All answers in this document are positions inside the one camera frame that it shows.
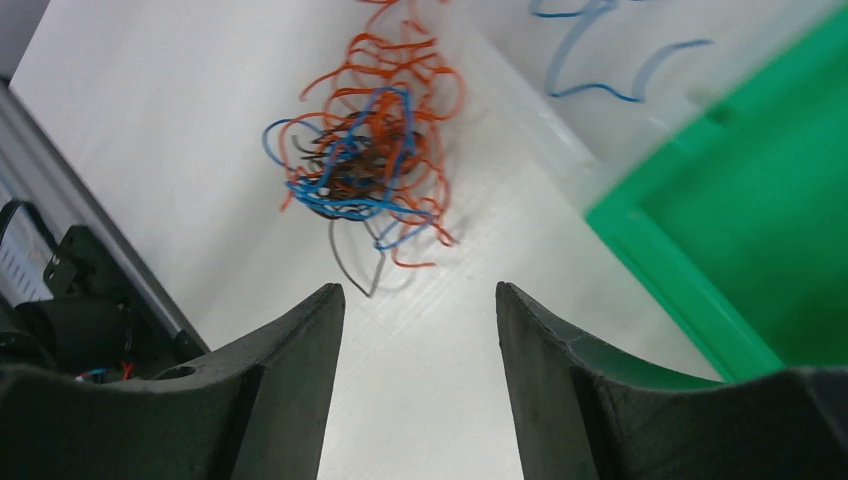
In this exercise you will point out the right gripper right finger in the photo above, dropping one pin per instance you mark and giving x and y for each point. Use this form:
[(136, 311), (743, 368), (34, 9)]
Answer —
[(585, 409)]

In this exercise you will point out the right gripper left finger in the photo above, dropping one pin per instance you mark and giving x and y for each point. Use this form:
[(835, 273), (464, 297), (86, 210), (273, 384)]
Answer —
[(256, 408)]

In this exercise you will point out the green plastic bin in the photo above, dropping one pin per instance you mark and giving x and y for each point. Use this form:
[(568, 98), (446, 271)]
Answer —
[(738, 225)]

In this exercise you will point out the clear plastic bin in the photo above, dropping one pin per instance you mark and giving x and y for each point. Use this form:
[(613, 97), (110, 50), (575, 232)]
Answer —
[(595, 86)]

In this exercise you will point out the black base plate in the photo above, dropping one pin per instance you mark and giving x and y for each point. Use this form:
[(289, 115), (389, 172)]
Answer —
[(96, 327)]

